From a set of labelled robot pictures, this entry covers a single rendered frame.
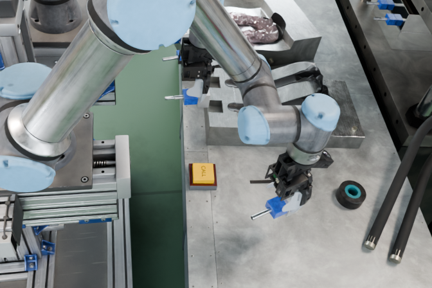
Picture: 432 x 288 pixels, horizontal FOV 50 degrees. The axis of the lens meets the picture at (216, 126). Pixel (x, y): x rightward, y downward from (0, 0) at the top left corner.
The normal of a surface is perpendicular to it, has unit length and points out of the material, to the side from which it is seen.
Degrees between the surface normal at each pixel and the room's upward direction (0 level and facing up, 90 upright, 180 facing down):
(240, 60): 78
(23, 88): 8
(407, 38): 90
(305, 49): 90
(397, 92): 0
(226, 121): 0
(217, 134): 90
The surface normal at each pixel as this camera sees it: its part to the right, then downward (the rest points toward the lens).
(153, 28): 0.24, 0.67
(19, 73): 0.10, -0.75
